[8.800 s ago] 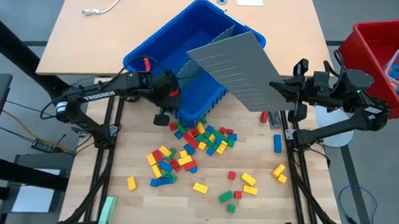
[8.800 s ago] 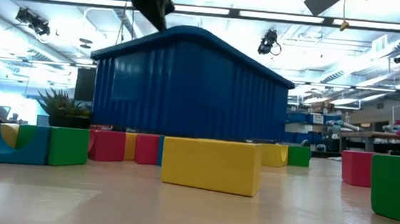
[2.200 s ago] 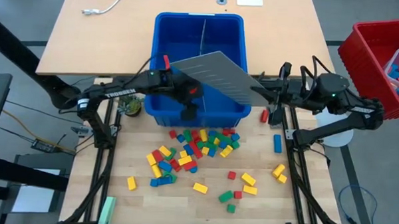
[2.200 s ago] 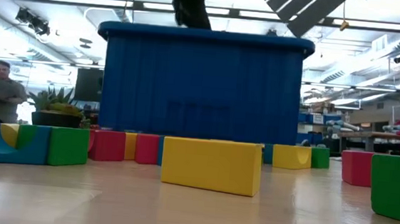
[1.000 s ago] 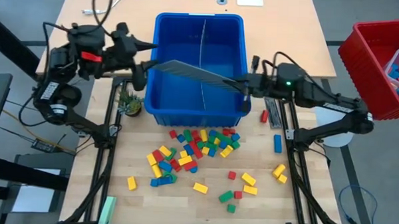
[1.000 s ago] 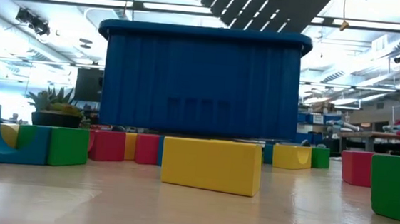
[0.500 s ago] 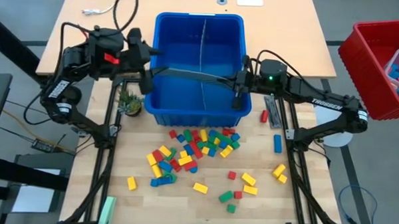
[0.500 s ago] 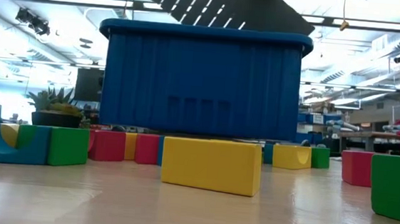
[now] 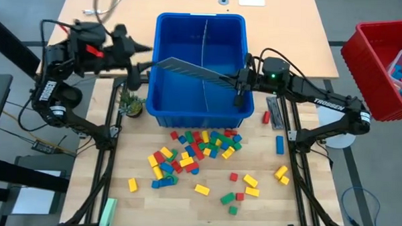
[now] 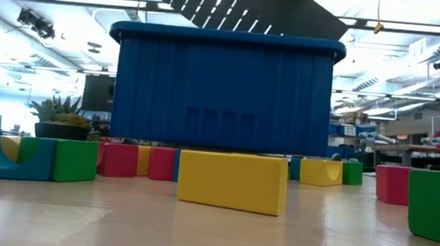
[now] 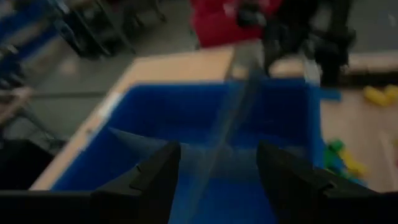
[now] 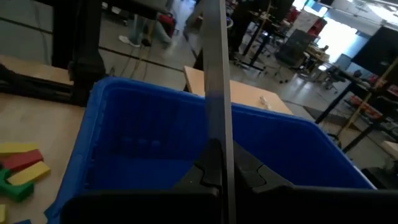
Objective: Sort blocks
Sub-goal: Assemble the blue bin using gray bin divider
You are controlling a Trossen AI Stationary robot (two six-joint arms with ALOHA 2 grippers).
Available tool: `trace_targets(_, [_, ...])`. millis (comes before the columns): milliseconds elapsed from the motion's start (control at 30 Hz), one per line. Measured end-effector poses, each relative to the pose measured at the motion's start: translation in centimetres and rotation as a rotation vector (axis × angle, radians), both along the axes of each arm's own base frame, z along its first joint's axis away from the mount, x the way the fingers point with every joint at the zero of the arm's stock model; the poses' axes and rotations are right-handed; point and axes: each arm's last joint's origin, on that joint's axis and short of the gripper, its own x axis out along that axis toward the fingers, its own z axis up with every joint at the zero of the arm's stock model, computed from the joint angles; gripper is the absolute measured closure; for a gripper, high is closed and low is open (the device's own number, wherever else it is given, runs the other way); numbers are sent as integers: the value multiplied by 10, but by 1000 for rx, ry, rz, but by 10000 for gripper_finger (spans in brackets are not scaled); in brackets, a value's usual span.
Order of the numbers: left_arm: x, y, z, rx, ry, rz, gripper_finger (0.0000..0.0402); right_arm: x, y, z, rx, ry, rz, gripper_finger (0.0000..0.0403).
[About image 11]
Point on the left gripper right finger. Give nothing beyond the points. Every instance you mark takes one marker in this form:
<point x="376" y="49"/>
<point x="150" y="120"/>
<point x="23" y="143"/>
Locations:
<point x="311" y="205"/>

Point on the red plastic bin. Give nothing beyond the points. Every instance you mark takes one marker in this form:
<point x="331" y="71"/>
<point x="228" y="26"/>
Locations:
<point x="217" y="25"/>

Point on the blue metal rack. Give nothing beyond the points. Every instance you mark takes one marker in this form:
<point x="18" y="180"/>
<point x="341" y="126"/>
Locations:
<point x="18" y="25"/>

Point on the slotted grey bin divider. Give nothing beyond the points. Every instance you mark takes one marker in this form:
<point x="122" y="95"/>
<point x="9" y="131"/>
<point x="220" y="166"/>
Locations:
<point x="230" y="124"/>

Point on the green foam cube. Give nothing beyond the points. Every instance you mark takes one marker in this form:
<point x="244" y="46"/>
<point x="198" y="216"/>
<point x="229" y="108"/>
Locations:
<point x="334" y="149"/>

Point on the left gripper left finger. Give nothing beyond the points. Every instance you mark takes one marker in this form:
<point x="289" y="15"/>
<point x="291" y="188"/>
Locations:
<point x="124" y="208"/>

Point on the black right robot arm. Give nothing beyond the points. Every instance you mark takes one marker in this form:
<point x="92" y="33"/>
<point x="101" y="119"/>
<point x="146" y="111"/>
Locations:
<point x="332" y="46"/>

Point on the yellow foam cube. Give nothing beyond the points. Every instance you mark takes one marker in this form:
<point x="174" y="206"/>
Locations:
<point x="377" y="95"/>

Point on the yellow foam cylinder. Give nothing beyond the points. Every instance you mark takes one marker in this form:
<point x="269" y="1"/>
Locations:
<point x="353" y="163"/>

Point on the large blue plastic bin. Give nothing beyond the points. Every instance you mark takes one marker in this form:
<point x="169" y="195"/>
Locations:
<point x="186" y="112"/>

